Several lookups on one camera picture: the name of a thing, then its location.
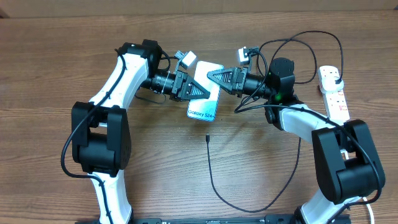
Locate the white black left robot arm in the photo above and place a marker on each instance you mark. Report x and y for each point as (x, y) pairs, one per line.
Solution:
(99, 146)

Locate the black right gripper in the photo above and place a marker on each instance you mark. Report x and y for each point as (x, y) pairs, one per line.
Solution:
(236, 85)

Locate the blue Galaxy S24 smartphone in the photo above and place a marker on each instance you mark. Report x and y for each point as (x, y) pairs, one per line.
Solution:
(205, 109)

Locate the white charger plug adapter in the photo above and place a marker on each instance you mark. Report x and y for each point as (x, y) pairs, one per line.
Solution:
(329, 84)

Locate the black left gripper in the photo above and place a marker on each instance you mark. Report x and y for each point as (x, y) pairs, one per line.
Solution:
(183, 77)

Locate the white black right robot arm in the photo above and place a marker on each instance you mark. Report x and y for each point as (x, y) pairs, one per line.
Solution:
(347, 164)

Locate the white power extension strip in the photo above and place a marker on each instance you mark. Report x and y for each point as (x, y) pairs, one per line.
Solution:
(335, 102)

